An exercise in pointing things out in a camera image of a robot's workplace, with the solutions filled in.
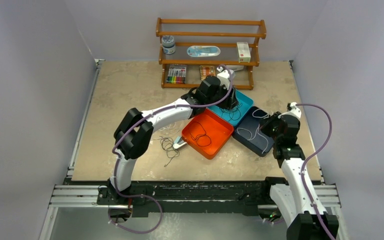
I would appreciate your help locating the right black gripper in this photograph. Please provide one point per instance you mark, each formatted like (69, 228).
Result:
(264, 127)

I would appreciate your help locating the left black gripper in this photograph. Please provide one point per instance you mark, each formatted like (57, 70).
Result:
(230, 102)

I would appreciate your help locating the light blue tray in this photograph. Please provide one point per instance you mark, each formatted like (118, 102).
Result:
(234, 116)

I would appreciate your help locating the orange tray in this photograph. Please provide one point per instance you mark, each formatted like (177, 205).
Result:
(207, 133)

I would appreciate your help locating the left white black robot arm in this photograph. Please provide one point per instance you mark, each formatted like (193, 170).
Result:
(133, 135)

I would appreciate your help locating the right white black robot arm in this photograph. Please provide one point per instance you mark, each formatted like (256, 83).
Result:
(301, 208)

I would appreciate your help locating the dark blue tray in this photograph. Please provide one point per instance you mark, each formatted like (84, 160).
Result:
(248, 133)

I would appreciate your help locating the orange snack packet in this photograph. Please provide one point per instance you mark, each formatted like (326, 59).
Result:
(206, 70)

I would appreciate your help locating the white red small box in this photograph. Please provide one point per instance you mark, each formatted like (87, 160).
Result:
(243, 52)

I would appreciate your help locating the marker pen pack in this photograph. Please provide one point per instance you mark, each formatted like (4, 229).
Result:
(176, 74)

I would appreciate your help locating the blue oval blister pack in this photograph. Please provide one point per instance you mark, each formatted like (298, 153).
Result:
(201, 51)

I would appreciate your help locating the wooden shelf rack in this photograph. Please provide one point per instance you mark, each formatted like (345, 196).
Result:
(179, 46)

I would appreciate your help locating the white blue jar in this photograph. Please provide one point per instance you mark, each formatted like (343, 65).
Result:
(168, 44)

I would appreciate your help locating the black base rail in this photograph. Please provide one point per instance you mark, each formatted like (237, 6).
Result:
(250, 198)

